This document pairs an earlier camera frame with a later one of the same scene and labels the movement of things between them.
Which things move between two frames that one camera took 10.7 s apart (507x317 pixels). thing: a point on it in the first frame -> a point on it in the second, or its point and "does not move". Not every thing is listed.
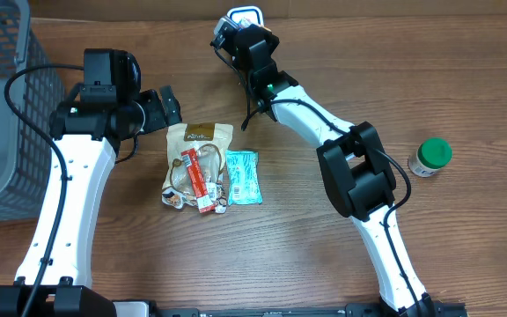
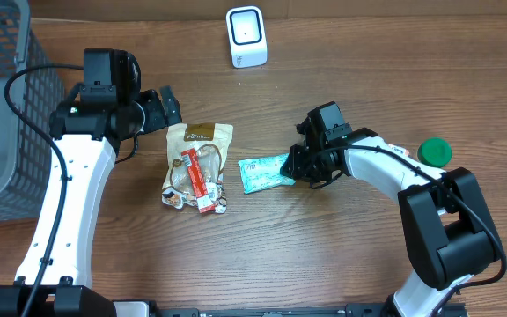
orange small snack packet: (246, 22) -> (403, 151)
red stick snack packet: (202, 194) does not move
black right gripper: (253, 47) -> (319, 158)
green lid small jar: (432, 154) does not move
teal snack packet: (243, 177) -> (263, 173)
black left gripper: (165, 107) does not move
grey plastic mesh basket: (11, 158) does not move
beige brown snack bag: (210, 142) does not move
